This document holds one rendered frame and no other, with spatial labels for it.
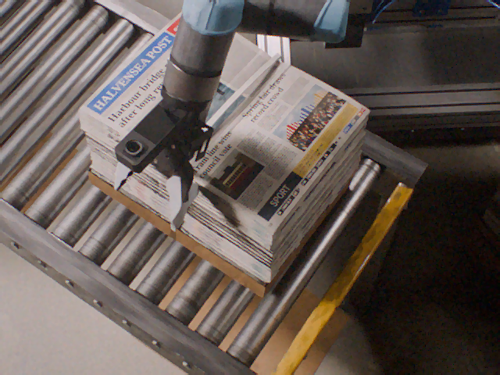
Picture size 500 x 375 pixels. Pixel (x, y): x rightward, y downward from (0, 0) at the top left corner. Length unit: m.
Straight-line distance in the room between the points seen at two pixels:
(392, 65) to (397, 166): 0.87
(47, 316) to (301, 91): 1.22
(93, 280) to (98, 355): 0.81
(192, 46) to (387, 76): 1.34
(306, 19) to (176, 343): 0.60
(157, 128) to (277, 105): 0.27
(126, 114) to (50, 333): 1.12
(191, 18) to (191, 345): 0.59
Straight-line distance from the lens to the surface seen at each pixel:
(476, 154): 2.54
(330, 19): 1.16
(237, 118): 1.31
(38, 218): 1.56
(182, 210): 1.20
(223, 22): 1.07
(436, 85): 2.36
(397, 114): 2.29
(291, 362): 1.40
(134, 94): 1.33
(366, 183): 1.54
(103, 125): 1.31
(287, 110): 1.33
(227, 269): 1.39
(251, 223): 1.22
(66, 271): 1.50
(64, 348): 2.31
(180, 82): 1.11
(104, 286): 1.48
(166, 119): 1.14
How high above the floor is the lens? 2.18
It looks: 63 degrees down
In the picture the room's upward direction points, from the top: 3 degrees counter-clockwise
